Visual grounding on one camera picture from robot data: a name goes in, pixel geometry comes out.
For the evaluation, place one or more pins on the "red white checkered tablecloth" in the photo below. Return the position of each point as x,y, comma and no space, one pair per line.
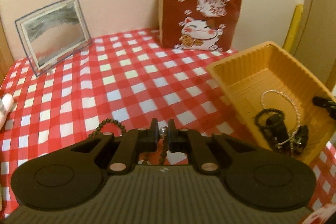
126,76

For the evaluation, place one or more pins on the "wooden door frame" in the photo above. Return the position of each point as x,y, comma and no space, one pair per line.
316,45

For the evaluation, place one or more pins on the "white cat plush toy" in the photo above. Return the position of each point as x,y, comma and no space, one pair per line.
7,102

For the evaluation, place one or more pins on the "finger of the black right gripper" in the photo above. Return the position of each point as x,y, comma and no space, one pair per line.
327,104

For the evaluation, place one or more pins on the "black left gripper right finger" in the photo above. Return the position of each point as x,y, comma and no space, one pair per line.
178,140

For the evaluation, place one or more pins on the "glass sand art frame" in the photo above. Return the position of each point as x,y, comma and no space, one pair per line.
53,33

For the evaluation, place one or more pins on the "yellow board by door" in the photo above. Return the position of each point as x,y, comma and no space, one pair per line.
293,28

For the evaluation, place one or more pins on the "red lucky cat cushion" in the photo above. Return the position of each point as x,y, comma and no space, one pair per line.
207,25

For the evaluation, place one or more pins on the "yellow plastic tray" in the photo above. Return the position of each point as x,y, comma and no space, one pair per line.
266,76

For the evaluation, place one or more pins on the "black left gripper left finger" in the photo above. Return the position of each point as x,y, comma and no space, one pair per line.
148,137

